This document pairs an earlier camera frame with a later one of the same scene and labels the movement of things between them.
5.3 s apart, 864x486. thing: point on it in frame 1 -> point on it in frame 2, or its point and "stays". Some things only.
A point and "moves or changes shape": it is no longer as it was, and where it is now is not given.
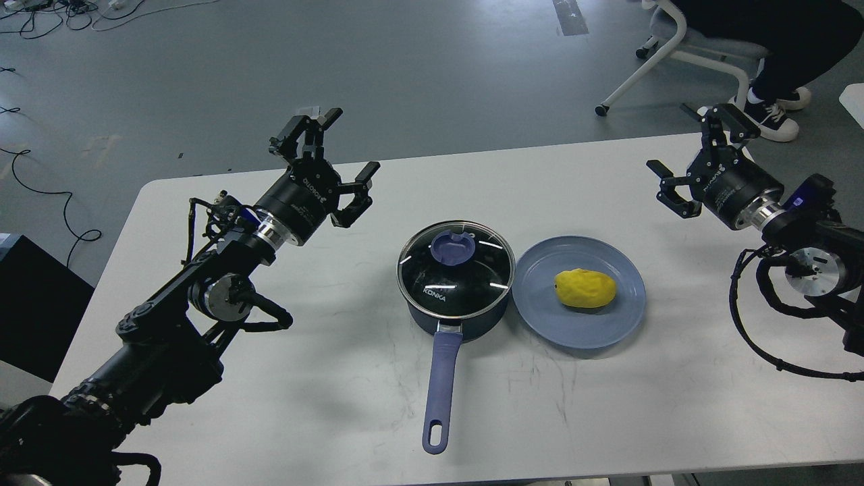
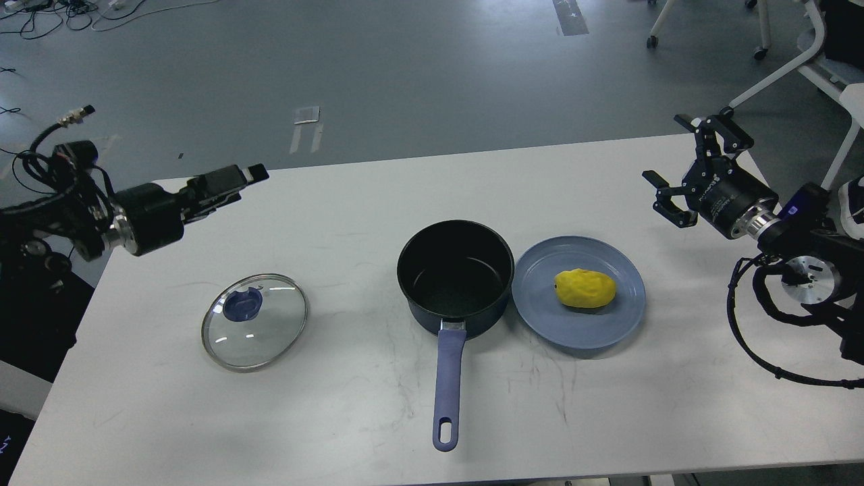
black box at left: [42, 303] stays
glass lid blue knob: [449, 248] moves or changes shape
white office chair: [688, 42] -> [831, 83]
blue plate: [538, 308] stays
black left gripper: [307, 194] -> [148, 216]
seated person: [797, 40] -> [850, 56]
